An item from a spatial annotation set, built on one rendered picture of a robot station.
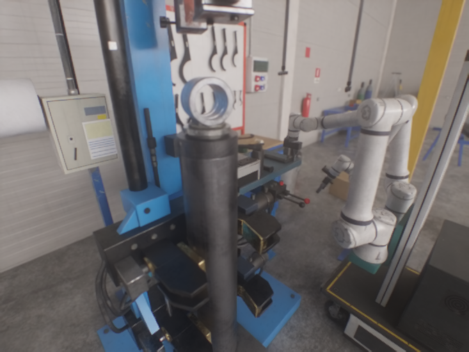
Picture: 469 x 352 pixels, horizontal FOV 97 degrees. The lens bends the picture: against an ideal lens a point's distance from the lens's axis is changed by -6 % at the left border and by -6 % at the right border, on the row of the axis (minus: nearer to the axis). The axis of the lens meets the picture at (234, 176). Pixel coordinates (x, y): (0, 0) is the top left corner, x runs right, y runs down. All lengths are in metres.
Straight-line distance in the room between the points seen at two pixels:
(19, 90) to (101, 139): 0.41
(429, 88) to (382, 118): 1.93
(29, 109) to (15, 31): 1.31
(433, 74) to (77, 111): 2.99
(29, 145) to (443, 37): 3.91
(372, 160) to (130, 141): 1.04
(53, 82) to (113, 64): 1.67
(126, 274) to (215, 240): 0.35
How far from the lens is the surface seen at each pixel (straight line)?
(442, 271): 1.47
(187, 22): 0.93
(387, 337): 1.77
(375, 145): 1.12
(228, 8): 0.56
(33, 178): 2.72
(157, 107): 1.12
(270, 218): 1.15
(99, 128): 1.47
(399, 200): 1.82
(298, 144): 1.67
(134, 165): 1.04
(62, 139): 1.45
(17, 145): 2.64
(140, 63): 1.09
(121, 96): 0.98
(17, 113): 1.39
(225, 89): 0.74
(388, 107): 1.11
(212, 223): 0.84
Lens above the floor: 1.65
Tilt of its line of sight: 24 degrees down
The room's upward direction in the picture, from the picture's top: straight up
